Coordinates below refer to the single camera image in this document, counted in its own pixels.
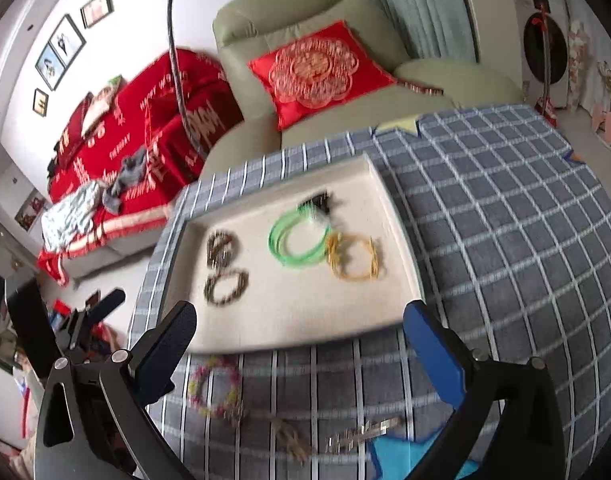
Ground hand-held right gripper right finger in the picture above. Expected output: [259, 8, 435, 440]
[403, 300, 569, 480]

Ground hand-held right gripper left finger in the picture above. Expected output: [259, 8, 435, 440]
[36, 301, 199, 480]

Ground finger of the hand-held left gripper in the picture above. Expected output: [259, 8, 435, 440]
[60, 288, 127, 361]

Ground brown braided bracelet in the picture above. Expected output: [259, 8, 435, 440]
[206, 269, 250, 306]

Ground brown spiral hair tie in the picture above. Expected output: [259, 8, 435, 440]
[206, 231, 239, 268]

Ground grey tray with white lining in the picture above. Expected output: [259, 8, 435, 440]
[158, 152, 426, 356]

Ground yellow cord bracelet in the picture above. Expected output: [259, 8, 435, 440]
[325, 232, 386, 281]

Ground green translucent bangle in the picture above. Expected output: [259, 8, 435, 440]
[268, 208, 331, 268]

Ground black hair claw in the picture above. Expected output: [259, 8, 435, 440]
[296, 191, 339, 221]

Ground grey sofa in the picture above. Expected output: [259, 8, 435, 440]
[60, 220, 171, 281]

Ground white crumpled cloth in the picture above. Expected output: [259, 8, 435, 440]
[40, 180, 104, 253]

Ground gold hair barrette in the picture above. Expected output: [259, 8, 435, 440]
[328, 417, 403, 453]

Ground leaning framed photo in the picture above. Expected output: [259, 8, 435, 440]
[14, 190, 49, 231]

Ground grey crumpled garment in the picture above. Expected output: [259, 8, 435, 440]
[103, 147, 151, 213]

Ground gold dangling hair pins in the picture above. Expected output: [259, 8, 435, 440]
[270, 416, 311, 461]

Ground red pillow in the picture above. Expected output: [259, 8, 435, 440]
[53, 92, 94, 161]

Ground white printed pillow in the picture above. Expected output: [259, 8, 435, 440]
[80, 76, 124, 133]

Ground red covered sofa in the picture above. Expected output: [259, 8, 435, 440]
[37, 49, 246, 286]

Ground pink floor decorations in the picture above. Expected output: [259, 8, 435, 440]
[570, 20, 611, 156]

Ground red embroidered cushion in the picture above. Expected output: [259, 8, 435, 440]
[247, 20, 397, 131]

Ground white washing machine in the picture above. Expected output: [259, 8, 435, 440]
[510, 0, 571, 111]

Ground red mop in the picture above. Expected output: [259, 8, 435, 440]
[530, 2, 559, 116]

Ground green leather armchair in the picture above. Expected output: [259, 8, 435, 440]
[200, 0, 526, 176]

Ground pale blue curtain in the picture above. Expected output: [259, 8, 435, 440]
[355, 0, 479, 61]

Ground white sheer curtain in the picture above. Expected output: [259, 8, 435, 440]
[560, 0, 611, 111]

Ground pastel beaded bracelet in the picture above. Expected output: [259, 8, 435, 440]
[188, 356, 246, 426]

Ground blue photo picture frame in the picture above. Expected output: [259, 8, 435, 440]
[36, 42, 66, 91]

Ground gooseneck camera stand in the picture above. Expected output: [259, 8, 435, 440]
[166, 0, 209, 161]

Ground white photo picture frame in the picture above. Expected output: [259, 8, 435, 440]
[50, 14, 86, 68]

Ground pink picture frame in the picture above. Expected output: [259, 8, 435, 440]
[80, 0, 114, 29]

